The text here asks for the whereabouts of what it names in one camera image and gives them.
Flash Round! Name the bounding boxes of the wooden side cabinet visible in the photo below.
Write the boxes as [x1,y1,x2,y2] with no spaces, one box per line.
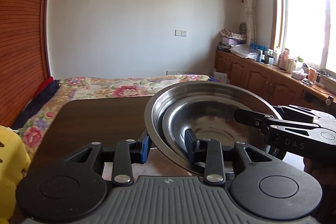
[214,50,335,115]

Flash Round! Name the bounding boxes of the white paper bag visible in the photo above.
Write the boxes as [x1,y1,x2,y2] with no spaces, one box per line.
[213,72,230,84]

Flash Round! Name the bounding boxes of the toiletry bottles group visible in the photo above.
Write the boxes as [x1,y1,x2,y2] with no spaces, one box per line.
[245,54,313,92]

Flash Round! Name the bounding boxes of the window with wooden frame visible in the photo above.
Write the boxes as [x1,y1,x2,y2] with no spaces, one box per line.
[274,0,335,75]

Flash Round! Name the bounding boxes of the large steel bowl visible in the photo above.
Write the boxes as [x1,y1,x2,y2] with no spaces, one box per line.
[144,81,286,176]

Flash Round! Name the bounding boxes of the small steel bowl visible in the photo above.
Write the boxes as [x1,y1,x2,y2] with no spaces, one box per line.
[162,95,270,159]

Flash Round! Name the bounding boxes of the white wall switch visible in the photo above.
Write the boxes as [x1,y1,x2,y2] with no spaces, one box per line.
[175,30,187,37]

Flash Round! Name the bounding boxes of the red and navy bedding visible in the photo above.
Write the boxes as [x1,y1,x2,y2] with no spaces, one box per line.
[10,77,60,130]

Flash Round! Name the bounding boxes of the stack of papers and boxes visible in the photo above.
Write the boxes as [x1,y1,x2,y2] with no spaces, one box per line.
[217,29,247,52]

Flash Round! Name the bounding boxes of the wooden slatted wardrobe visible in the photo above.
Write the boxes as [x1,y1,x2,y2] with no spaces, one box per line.
[1,0,50,126]

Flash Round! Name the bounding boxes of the clear plastic bags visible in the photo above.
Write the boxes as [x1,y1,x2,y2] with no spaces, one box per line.
[230,44,257,60]

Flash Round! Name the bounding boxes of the wall power strip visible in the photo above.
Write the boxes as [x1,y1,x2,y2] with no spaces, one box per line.
[166,71,193,76]

